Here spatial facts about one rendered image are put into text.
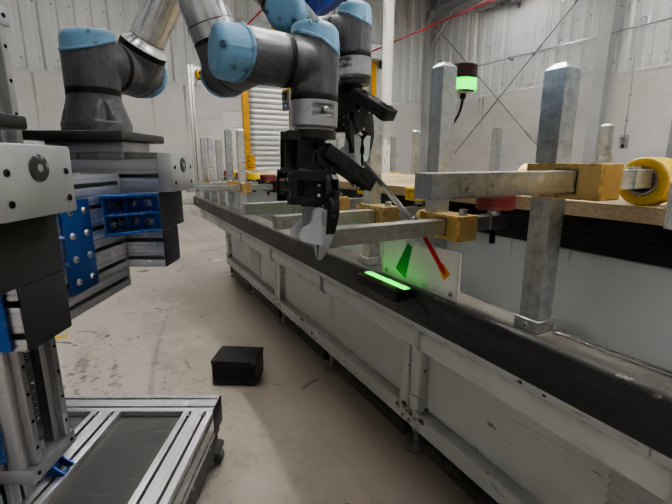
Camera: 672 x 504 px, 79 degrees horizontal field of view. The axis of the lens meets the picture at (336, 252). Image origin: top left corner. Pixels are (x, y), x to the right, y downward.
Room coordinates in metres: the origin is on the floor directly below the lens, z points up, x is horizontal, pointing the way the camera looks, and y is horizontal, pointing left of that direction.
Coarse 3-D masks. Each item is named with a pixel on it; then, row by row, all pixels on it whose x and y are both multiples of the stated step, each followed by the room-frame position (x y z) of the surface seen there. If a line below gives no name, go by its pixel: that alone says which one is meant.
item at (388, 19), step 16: (384, 0) 2.71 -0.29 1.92; (384, 16) 2.70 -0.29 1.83; (384, 32) 2.70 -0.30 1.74; (384, 48) 2.69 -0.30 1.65; (384, 64) 2.69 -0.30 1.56; (384, 80) 2.69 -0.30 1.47; (384, 96) 2.68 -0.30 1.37; (384, 128) 2.68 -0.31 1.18; (384, 144) 2.68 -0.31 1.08; (384, 160) 2.68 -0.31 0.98
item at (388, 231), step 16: (368, 224) 0.74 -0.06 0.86; (384, 224) 0.74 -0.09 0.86; (400, 224) 0.74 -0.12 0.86; (416, 224) 0.76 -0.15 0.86; (432, 224) 0.78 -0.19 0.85; (480, 224) 0.84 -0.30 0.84; (496, 224) 0.86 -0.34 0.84; (336, 240) 0.68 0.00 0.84; (352, 240) 0.69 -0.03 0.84; (368, 240) 0.71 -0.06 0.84; (384, 240) 0.73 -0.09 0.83
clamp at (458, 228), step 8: (424, 216) 0.85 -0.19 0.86; (432, 216) 0.83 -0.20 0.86; (440, 216) 0.81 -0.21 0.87; (448, 216) 0.79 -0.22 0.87; (456, 216) 0.77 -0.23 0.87; (464, 216) 0.77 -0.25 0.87; (472, 216) 0.78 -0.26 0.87; (448, 224) 0.79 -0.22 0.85; (456, 224) 0.77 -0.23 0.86; (464, 224) 0.77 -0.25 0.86; (472, 224) 0.78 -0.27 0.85; (448, 232) 0.79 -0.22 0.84; (456, 232) 0.77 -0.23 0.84; (464, 232) 0.77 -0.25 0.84; (472, 232) 0.78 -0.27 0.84; (456, 240) 0.77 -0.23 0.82; (464, 240) 0.77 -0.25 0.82; (472, 240) 0.78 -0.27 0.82
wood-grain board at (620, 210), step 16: (384, 176) 2.07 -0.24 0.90; (400, 176) 2.07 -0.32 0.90; (384, 192) 1.32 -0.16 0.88; (400, 192) 1.24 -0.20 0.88; (528, 208) 0.85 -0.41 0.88; (576, 208) 0.76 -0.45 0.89; (592, 208) 0.74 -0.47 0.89; (608, 208) 0.71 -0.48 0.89; (624, 208) 0.69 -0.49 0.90; (640, 208) 0.67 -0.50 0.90; (656, 208) 0.65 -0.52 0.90; (656, 224) 0.65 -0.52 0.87
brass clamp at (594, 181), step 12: (528, 168) 0.64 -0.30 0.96; (540, 168) 0.62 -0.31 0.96; (552, 168) 0.61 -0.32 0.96; (564, 168) 0.59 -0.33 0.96; (576, 168) 0.58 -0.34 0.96; (588, 168) 0.56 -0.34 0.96; (600, 168) 0.55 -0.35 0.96; (612, 168) 0.55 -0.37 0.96; (576, 180) 0.57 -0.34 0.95; (588, 180) 0.56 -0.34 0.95; (600, 180) 0.55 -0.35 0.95; (612, 180) 0.56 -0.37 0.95; (576, 192) 0.57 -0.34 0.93; (588, 192) 0.56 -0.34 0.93; (600, 192) 0.55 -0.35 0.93; (612, 192) 0.56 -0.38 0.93
